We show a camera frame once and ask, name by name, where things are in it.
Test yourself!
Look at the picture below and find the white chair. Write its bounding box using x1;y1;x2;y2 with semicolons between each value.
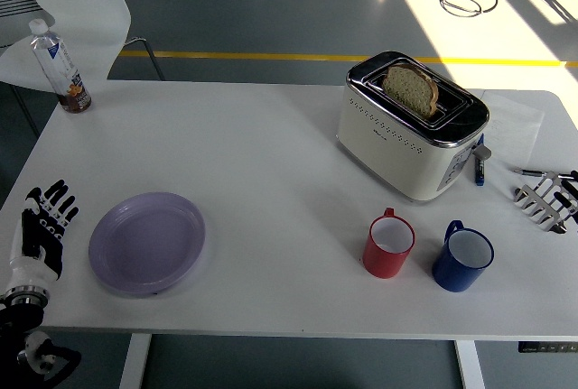
0;0;166;92

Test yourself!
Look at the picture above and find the red mug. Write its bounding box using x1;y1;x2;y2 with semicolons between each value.
362;208;415;280

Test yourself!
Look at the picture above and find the blue marker pen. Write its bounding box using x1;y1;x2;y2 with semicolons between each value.
472;134;488;187

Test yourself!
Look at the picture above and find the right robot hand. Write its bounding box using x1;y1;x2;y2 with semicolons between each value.
554;171;578;227

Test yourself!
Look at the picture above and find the cream toaster with chrome lid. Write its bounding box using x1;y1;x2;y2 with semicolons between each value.
336;50;492;204

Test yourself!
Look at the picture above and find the blue mug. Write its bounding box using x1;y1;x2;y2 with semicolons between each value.
431;219;495;293

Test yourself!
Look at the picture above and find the white paper sheet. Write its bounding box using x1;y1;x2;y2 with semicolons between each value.
480;90;547;168

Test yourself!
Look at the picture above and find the white table leg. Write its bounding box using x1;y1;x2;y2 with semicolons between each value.
453;341;487;389
117;333;153;389

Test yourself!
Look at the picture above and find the purple plate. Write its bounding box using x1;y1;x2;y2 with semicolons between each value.
88;191;207;297

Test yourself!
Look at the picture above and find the slice of bread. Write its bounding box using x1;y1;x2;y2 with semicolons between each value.
381;62;440;118

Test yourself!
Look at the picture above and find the yellow floor tape line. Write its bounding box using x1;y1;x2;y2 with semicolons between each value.
119;50;578;68

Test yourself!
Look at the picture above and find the clear plastic drink bottle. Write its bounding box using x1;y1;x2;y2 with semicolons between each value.
28;19;93;114

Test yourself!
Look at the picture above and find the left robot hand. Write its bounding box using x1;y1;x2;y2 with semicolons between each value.
7;179;80;292

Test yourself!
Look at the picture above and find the metal toast rack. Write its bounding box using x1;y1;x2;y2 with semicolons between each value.
512;171;573;233

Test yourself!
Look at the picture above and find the silver pen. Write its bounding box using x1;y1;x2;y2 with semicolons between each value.
512;167;564;180

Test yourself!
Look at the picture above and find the black table control panel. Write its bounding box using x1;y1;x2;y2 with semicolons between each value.
517;341;578;354

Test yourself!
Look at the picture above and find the white slatted rack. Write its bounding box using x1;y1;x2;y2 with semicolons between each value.
0;0;46;50

